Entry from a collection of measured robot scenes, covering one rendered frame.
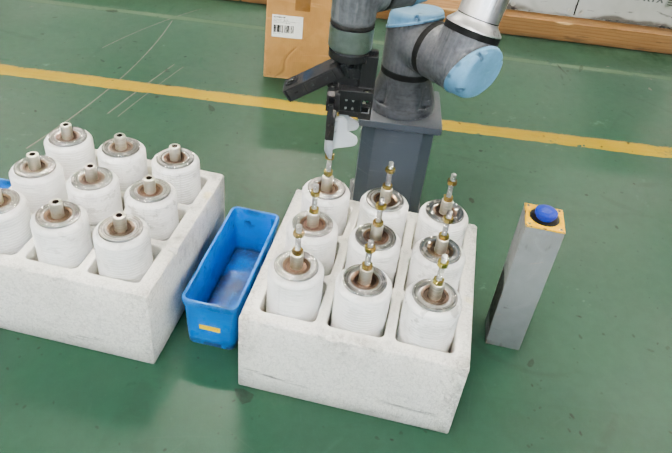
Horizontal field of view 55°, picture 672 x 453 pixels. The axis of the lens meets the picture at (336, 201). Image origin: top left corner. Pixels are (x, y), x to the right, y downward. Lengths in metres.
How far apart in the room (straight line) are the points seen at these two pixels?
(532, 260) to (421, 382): 0.31
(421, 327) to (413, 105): 0.55
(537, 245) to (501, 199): 0.60
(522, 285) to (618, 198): 0.75
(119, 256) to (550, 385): 0.84
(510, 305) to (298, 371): 0.43
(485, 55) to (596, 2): 1.75
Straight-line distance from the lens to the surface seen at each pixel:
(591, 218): 1.84
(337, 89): 1.14
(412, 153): 1.48
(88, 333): 1.30
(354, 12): 1.06
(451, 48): 1.30
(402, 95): 1.42
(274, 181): 1.72
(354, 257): 1.16
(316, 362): 1.14
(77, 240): 1.22
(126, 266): 1.18
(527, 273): 1.25
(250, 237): 1.47
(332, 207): 1.25
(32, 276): 1.25
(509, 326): 1.35
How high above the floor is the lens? 0.99
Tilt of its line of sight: 37 degrees down
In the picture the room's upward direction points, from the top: 7 degrees clockwise
